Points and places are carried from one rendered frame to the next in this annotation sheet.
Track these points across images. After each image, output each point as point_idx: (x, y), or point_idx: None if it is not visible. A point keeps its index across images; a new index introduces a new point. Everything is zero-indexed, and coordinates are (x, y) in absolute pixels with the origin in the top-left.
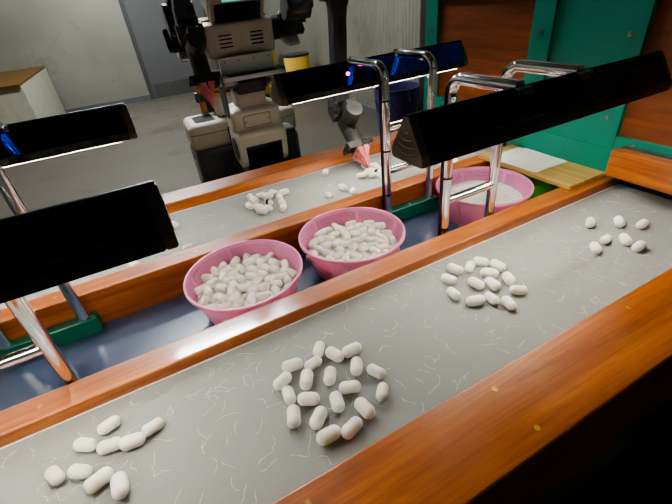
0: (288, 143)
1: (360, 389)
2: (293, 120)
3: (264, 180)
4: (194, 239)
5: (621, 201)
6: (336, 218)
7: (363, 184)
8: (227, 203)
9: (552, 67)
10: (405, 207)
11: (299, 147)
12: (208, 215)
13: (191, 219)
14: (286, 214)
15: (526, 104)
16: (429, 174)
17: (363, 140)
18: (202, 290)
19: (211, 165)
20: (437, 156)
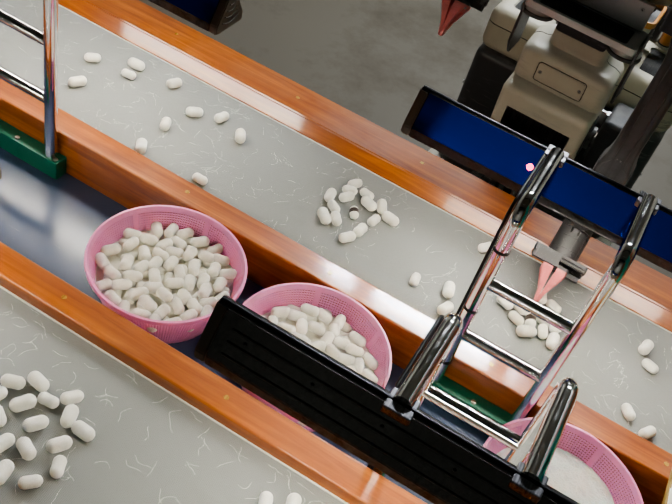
0: (601, 149)
1: (27, 459)
2: (664, 120)
3: (408, 179)
4: (224, 174)
5: None
6: (353, 314)
7: (482, 314)
8: (328, 165)
9: (536, 439)
10: (460, 399)
11: (642, 166)
12: (286, 160)
13: (267, 146)
14: (337, 248)
15: (383, 428)
16: (527, 398)
17: (568, 261)
18: (130, 236)
19: (485, 78)
20: (214, 362)
